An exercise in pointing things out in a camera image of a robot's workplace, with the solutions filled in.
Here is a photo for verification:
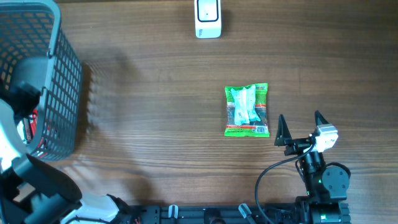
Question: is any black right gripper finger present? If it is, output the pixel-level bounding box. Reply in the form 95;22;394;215
314;110;329;126
274;114;292;146

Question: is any green snack bag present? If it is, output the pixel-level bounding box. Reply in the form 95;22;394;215
224;83;270;138

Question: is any white teal wipes packet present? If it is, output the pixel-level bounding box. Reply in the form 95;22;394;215
231;85;261;126

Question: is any red stick packet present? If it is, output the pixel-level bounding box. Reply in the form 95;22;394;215
27;109;38;140

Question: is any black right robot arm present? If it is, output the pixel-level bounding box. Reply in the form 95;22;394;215
274;111;351;223

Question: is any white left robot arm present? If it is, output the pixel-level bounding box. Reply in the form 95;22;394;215
1;82;135;223

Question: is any white barcode scanner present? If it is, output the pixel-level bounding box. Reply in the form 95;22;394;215
194;0;222;39

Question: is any grey plastic basket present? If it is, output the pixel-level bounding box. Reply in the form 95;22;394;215
1;1;83;161

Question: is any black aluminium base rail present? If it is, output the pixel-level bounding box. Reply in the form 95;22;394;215
124;202;352;224

